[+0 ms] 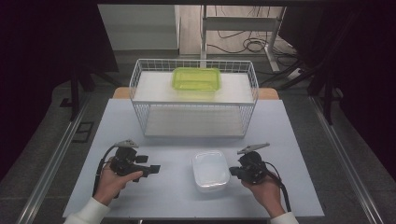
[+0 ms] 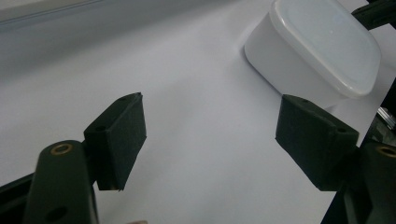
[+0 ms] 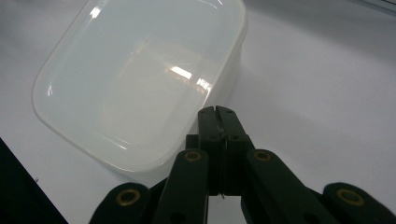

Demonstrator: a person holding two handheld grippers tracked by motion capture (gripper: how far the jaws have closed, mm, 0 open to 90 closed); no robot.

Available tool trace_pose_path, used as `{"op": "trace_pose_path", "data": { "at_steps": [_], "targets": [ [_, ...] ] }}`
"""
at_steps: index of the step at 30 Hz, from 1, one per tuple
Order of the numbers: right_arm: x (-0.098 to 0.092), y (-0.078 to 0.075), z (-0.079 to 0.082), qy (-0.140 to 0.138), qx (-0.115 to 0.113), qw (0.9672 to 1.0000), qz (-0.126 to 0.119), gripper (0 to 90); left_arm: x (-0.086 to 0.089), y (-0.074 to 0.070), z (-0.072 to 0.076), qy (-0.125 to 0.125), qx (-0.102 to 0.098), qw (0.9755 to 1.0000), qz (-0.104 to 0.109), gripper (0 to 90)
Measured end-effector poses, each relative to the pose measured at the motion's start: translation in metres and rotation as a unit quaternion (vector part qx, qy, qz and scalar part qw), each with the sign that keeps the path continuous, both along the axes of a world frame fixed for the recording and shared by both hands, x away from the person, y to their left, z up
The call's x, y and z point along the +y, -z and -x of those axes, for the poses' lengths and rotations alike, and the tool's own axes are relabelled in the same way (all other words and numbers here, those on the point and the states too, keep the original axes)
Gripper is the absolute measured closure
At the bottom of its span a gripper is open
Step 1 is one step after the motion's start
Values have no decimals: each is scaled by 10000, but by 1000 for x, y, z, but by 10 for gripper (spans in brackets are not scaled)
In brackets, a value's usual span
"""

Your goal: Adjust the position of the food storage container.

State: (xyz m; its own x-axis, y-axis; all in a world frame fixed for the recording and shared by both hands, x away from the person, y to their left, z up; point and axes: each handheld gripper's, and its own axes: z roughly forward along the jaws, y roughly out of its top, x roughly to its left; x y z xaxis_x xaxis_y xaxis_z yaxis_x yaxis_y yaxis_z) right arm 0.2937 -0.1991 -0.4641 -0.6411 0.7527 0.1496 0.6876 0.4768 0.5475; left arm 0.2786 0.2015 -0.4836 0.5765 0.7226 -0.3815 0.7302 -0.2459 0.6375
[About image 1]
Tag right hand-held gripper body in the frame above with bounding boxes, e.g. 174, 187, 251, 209
236, 142, 271, 185

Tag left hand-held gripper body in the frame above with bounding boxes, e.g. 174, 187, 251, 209
109, 139, 148, 179

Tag white plastic container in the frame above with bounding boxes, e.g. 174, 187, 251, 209
191, 149, 232, 193

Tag white wire rack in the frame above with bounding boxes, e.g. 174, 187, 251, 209
128, 58, 260, 139

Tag green translucent plastic container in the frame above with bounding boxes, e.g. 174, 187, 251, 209
171, 66, 222, 100

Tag person's left hand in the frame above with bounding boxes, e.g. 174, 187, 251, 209
92, 157, 144, 207

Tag person's right hand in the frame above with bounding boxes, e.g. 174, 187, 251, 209
241, 174, 287, 218

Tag black floor plate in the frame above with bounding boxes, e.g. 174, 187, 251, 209
72, 120, 95, 144

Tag wooden table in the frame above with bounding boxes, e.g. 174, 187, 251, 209
111, 87, 280, 101

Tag black metal stand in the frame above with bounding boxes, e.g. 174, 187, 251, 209
68, 60, 123, 122
260, 8, 359, 126

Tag white power strip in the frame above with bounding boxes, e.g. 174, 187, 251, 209
286, 67, 304, 80

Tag white cabinet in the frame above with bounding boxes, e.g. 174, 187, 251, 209
97, 4, 181, 51

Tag dark curtain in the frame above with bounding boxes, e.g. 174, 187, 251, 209
0, 0, 120, 181
278, 0, 396, 173

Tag left hand-held gripper black cable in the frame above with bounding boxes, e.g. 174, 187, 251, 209
92, 145, 120, 200

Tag hand-held gripper black cable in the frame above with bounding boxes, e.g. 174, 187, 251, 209
263, 161, 292, 213
92, 145, 120, 200

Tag right hand-held gripper black cable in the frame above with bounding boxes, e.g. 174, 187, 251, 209
263, 161, 292, 213

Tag aluminium rail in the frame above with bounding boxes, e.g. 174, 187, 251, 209
307, 94, 386, 224
15, 92, 93, 224

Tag black cables on floor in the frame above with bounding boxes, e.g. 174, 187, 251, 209
206, 6, 301, 68

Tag white metal desk frame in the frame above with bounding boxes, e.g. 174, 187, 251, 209
200, 4, 288, 73

